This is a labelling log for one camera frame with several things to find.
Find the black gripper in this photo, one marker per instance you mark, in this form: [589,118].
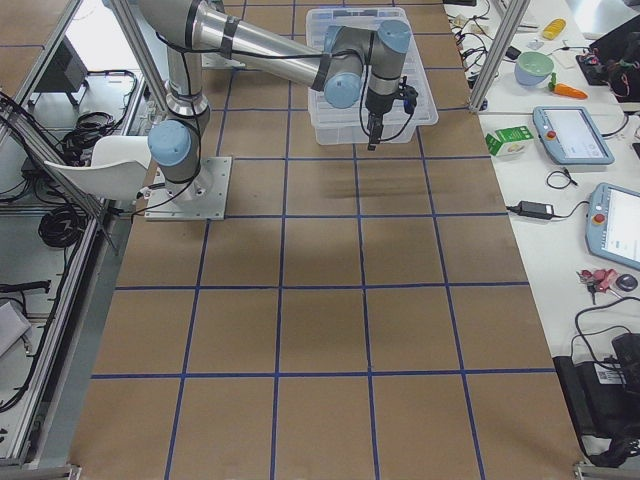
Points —
[377,105]

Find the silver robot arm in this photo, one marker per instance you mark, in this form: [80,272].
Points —
[355,65]

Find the clear plastic storage box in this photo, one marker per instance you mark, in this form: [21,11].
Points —
[352,125]

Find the green white carton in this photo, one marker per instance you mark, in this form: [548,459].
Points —
[508,141]

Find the green bowl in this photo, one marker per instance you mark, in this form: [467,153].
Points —
[531,68]

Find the black power adapter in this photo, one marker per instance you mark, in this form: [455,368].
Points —
[535,210]

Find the toy carrot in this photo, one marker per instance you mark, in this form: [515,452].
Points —
[565,90]

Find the blue teach pendant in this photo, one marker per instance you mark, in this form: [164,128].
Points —
[570,136]
[612,226]

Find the yellow toy corn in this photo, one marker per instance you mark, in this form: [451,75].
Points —
[553,29]

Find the white chair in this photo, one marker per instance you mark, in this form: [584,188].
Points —
[117,171]

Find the red keys bundle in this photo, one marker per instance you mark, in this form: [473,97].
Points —
[600,280]

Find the black computer mouse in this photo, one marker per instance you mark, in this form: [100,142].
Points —
[626,282]

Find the aluminium frame post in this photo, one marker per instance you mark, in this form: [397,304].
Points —
[502,40]

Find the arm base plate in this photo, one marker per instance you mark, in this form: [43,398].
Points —
[205,198]

